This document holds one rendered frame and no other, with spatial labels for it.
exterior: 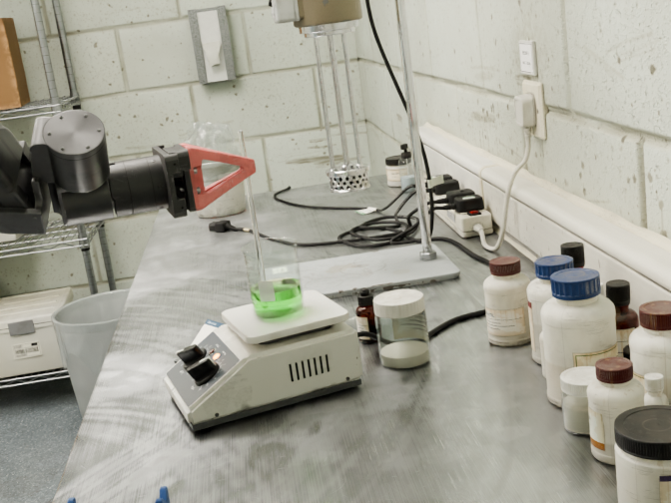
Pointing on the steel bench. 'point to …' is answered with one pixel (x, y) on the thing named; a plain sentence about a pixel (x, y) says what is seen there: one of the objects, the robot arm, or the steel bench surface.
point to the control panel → (209, 380)
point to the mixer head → (318, 15)
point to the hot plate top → (255, 330)
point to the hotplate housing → (276, 374)
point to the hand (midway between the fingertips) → (247, 166)
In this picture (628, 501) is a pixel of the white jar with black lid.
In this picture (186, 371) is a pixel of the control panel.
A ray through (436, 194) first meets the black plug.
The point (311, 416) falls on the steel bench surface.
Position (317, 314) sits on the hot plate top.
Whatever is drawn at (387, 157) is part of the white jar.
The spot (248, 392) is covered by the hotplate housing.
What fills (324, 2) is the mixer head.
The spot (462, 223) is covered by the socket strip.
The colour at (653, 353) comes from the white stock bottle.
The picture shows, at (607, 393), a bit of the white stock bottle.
